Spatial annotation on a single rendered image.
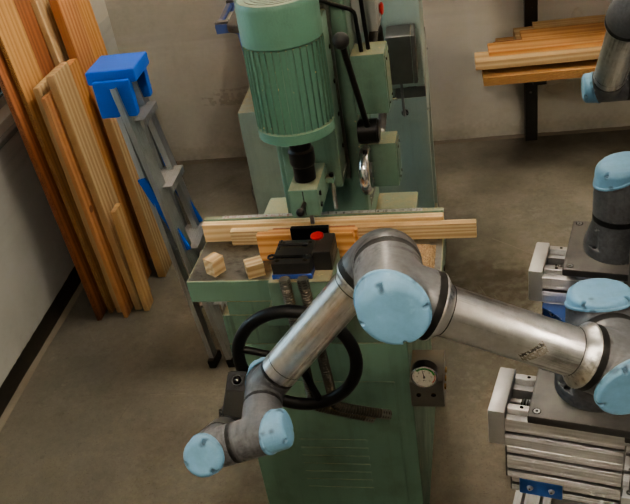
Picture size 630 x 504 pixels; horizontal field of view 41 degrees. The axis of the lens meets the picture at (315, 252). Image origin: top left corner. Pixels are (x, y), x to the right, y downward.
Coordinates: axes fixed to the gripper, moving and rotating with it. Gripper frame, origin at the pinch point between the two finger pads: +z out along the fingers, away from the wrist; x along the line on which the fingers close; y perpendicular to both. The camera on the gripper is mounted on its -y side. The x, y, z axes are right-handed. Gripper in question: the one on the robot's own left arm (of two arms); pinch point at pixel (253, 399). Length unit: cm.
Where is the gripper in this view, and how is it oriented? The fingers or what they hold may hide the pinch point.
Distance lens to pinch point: 186.7
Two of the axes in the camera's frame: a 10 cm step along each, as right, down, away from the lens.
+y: 0.3, 10.0, 0.6
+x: 9.8, -0.2, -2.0
